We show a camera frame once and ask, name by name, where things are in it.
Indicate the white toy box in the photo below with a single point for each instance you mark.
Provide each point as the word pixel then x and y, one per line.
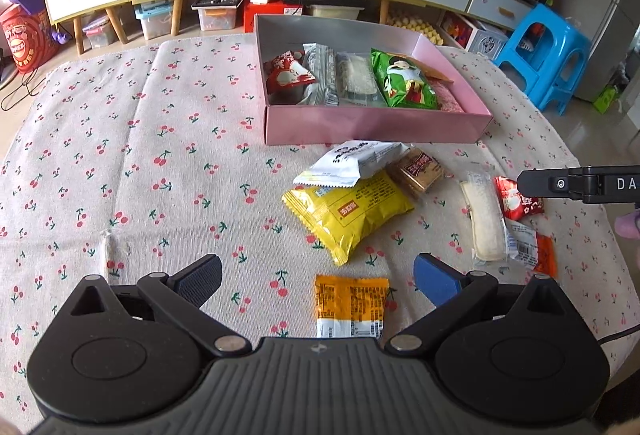
pixel 480 40

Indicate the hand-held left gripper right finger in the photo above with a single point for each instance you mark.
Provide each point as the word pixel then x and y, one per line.
pixel 440 280

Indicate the amber and white snack packet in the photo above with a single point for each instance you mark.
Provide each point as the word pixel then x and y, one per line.
pixel 350 305

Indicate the white plastic container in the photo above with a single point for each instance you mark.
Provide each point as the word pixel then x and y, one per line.
pixel 335 11

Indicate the red-orange and white snack packet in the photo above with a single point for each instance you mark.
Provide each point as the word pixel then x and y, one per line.
pixel 530 250

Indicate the white and grey snack packet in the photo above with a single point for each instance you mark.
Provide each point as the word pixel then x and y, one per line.
pixel 360 160

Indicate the clear storage bin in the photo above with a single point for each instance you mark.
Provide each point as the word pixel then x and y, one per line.
pixel 217 15

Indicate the pink puffed rice packet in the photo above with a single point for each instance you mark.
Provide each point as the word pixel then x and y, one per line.
pixel 447 97

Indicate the grey refrigerator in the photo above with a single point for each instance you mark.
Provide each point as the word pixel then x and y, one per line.
pixel 607 15

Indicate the pink cardboard box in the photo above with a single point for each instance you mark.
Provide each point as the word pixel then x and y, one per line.
pixel 375 127

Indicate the blue plastic stool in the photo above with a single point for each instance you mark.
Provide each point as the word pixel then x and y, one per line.
pixel 545 27

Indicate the clear bin with blue lid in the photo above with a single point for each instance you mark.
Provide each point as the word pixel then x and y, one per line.
pixel 155 20

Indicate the yellow snack packet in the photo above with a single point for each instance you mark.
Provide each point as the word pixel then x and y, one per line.
pixel 350 215

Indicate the red box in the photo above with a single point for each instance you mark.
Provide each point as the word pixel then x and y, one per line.
pixel 262 12

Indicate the green snack packet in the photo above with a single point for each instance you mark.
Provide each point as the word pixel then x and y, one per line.
pixel 407 80

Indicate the grey wafer snack packet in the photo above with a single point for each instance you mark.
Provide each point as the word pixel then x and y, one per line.
pixel 320 75

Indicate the brown biscuit packet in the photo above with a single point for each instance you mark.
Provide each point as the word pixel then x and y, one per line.
pixel 417 172

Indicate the red paper bag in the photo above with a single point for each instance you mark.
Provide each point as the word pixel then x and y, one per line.
pixel 25 40

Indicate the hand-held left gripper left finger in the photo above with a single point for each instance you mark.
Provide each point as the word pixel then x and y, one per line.
pixel 197 280

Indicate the green paper bag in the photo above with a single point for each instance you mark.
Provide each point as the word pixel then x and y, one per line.
pixel 606 100

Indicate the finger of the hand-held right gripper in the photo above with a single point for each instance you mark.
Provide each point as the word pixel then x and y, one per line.
pixel 550 184

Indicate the red snack packet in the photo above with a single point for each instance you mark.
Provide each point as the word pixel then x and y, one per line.
pixel 515 205
pixel 290 75

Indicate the gold snack packet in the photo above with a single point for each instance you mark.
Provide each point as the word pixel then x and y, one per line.
pixel 432 70

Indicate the clear white cake packet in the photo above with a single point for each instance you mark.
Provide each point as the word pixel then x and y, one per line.
pixel 357 77
pixel 485 220

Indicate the yellow egg tray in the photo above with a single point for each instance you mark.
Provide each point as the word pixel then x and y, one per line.
pixel 415 22

